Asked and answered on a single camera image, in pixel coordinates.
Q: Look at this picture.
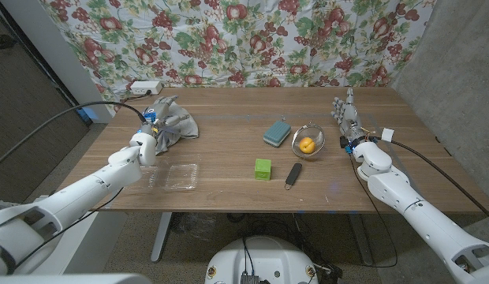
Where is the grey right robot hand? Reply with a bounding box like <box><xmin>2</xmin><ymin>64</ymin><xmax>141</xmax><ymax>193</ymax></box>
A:
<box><xmin>330</xmin><ymin>87</ymin><xmax>371</xmax><ymax>148</ymax></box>

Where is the teal ribbed sponge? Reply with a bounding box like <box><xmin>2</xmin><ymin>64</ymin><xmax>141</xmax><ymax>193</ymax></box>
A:
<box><xmin>263</xmin><ymin>120</ymin><xmax>293</xmax><ymax>148</ymax></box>

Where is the blue plastic piece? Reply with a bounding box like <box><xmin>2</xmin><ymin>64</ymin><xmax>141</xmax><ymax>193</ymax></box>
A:
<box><xmin>77</xmin><ymin>106</ymin><xmax>100</xmax><ymax>123</ymax></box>

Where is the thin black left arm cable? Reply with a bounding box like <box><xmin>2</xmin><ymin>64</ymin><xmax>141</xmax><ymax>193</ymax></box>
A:
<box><xmin>13</xmin><ymin>187</ymin><xmax>125</xmax><ymax>269</ymax></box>

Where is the clear glass bowl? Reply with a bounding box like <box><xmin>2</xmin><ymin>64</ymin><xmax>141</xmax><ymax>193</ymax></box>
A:
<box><xmin>290</xmin><ymin>123</ymin><xmax>326</xmax><ymax>159</ymax></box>

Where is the clear plastic bag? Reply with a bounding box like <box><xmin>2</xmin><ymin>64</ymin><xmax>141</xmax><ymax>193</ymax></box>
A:
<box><xmin>177</xmin><ymin>212</ymin><xmax>218</xmax><ymax>241</ymax></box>

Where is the black door handle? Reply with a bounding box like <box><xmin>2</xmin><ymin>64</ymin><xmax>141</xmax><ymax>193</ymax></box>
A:
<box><xmin>0</xmin><ymin>34</ymin><xmax>17</xmax><ymax>51</ymax></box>

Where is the orange fruit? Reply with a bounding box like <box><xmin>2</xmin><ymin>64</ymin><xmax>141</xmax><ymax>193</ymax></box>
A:
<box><xmin>299</xmin><ymin>136</ymin><xmax>317</xmax><ymax>155</ymax></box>

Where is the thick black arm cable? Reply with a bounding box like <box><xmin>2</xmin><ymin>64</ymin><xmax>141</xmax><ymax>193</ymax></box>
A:
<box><xmin>392</xmin><ymin>140</ymin><xmax>489</xmax><ymax>224</ymax></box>
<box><xmin>0</xmin><ymin>100</ymin><xmax>147</xmax><ymax>170</ymax></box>

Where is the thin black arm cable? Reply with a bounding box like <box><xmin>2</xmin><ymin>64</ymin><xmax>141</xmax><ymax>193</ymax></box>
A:
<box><xmin>349</xmin><ymin>153</ymin><xmax>398</xmax><ymax>268</ymax></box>
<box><xmin>13</xmin><ymin>187</ymin><xmax>125</xmax><ymax>269</ymax></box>

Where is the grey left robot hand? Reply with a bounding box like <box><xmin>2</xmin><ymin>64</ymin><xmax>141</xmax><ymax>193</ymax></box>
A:
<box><xmin>138</xmin><ymin>95</ymin><xmax>190</xmax><ymax>137</ymax></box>

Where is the white floor platform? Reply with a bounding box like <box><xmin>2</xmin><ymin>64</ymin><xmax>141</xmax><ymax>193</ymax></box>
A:
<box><xmin>62</xmin><ymin>211</ymin><xmax>128</xmax><ymax>275</ymax></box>

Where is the grey shirt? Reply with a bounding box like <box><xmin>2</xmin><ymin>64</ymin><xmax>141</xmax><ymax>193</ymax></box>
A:
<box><xmin>144</xmin><ymin>103</ymin><xmax>200</xmax><ymax>155</ymax></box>

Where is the floral fruit print backdrop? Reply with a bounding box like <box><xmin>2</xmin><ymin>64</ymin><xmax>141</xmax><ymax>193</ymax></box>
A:
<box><xmin>38</xmin><ymin>0</ymin><xmax>438</xmax><ymax>115</ymax></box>

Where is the clear plastic clamshell container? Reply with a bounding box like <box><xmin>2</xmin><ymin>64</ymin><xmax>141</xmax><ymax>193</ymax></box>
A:
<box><xmin>128</xmin><ymin>163</ymin><xmax>200</xmax><ymax>193</ymax></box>

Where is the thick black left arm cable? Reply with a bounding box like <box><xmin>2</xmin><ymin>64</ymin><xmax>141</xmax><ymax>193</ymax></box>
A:
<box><xmin>0</xmin><ymin>100</ymin><xmax>147</xmax><ymax>170</ymax></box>

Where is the black key fob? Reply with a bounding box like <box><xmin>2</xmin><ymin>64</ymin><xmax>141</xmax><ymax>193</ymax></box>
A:
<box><xmin>284</xmin><ymin>163</ymin><xmax>303</xmax><ymax>191</ymax></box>

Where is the green sticky note block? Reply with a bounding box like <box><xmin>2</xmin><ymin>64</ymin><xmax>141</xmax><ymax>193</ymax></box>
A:
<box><xmin>254</xmin><ymin>158</ymin><xmax>273</xmax><ymax>181</ymax></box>

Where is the white power strip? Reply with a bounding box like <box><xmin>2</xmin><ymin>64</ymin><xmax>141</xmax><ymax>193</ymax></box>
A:
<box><xmin>129</xmin><ymin>80</ymin><xmax>164</xmax><ymax>95</ymax></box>

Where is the white table leg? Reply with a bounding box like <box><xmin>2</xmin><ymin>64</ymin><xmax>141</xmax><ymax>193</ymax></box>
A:
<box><xmin>150</xmin><ymin>212</ymin><xmax>174</xmax><ymax>263</ymax></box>
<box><xmin>349</xmin><ymin>212</ymin><xmax>375</xmax><ymax>267</ymax></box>

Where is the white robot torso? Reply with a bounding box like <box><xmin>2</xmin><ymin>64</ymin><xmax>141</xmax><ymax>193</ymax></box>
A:
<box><xmin>204</xmin><ymin>235</ymin><xmax>319</xmax><ymax>284</ymax></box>

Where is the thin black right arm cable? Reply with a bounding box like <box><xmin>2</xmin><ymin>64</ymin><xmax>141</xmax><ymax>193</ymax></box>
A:
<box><xmin>349</xmin><ymin>153</ymin><xmax>398</xmax><ymax>268</ymax></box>

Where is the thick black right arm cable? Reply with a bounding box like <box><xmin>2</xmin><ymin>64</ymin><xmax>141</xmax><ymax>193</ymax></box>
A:
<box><xmin>392</xmin><ymin>140</ymin><xmax>489</xmax><ymax>224</ymax></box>

